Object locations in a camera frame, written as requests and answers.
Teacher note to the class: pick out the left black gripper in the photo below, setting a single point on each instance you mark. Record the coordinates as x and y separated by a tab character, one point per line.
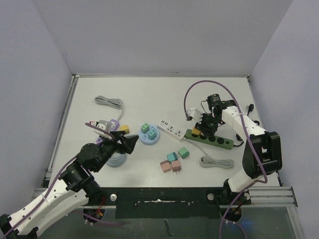
128	142

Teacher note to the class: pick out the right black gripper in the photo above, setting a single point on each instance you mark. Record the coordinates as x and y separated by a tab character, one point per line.
205	127

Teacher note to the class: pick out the yellow plug adapter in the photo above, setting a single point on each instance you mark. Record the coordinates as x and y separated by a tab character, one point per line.
125	128
195	131

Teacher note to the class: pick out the green power strip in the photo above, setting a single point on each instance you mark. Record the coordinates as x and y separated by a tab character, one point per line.
211	140

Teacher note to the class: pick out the green plug adapter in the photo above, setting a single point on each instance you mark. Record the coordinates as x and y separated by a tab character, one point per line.
145	128
183	153

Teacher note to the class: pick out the teal plug adapter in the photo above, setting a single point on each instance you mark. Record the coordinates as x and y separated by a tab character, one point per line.
172	157
152	134

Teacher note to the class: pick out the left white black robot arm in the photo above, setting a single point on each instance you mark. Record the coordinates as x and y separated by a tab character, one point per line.
73	186

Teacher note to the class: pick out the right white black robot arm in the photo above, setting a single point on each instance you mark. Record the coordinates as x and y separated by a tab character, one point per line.
262	154

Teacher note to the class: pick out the purple power strip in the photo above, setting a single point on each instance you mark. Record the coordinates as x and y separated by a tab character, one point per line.
115	126

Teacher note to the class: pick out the round blue power strip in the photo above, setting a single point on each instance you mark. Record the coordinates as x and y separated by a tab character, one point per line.
144	137

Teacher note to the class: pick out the white power strip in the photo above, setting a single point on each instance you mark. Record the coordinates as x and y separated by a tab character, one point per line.
176	133

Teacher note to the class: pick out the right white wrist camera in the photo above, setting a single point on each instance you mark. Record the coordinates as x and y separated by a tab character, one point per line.
194	114

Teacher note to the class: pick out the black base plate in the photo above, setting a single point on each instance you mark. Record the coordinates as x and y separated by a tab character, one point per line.
169	203

